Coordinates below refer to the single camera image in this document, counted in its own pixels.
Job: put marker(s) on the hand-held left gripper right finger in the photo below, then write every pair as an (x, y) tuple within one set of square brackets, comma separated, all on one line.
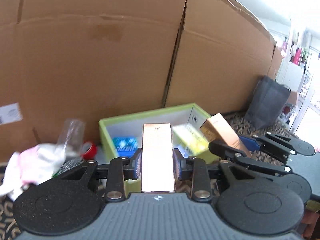
[(178, 163)]

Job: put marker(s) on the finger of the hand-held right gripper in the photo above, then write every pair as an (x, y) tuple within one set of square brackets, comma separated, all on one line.
[(220, 147), (247, 141)]

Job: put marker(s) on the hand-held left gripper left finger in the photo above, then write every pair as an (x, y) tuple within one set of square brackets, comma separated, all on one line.
[(137, 163)]

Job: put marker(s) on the rose gold box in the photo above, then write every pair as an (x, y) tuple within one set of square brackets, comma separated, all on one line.
[(156, 160)]

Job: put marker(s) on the golden brown box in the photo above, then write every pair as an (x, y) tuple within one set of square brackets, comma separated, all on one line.
[(217, 127)]

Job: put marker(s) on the blue gum container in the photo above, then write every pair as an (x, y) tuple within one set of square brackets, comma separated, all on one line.
[(126, 146)]

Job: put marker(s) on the yellow box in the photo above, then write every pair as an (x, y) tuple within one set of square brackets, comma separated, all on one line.
[(191, 140)]

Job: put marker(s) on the lime green shoe box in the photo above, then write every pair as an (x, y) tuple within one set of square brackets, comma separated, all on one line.
[(107, 140)]

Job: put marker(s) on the red tape roll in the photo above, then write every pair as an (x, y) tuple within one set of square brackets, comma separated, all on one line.
[(91, 150)]

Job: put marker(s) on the dark striped packet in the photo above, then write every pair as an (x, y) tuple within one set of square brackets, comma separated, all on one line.
[(67, 166)]

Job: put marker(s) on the clear plastic cup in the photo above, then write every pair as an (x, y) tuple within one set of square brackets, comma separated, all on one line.
[(71, 135)]

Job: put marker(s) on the white cloth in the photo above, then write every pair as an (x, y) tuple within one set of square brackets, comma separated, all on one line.
[(32, 165)]

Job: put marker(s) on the black letter-patterned mat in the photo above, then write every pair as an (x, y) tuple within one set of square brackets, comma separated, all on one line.
[(237, 123)]

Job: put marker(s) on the grey paper bag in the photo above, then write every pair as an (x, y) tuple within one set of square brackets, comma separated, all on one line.
[(267, 102)]

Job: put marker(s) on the magenta object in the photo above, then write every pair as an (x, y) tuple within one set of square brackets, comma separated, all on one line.
[(297, 56)]

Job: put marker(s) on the brown cardboard backdrop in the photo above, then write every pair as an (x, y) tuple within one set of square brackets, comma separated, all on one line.
[(100, 55)]

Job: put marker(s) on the white shipping label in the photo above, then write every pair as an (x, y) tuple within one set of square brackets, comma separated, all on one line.
[(8, 113)]

